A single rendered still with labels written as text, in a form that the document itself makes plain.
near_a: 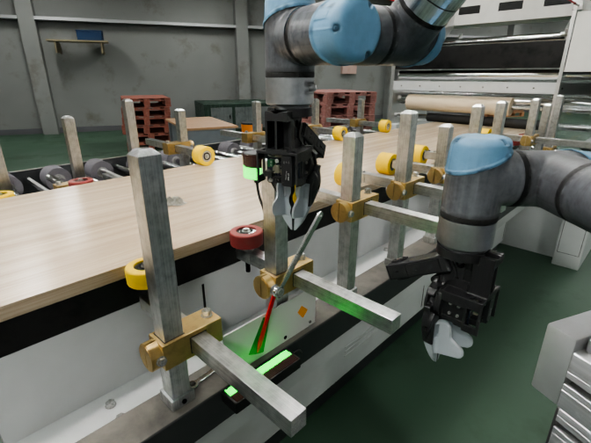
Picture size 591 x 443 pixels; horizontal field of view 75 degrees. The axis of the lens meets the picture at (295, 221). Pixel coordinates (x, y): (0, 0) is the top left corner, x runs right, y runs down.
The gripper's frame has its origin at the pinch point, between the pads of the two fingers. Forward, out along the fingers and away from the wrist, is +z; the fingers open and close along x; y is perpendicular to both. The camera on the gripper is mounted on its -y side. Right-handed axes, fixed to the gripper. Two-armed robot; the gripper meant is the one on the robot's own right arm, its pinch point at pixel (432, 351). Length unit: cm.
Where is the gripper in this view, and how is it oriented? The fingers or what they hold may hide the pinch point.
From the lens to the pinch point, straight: 70.9
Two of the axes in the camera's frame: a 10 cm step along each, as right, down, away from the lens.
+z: 0.0, 9.3, 3.5
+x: 7.0, -2.5, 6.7
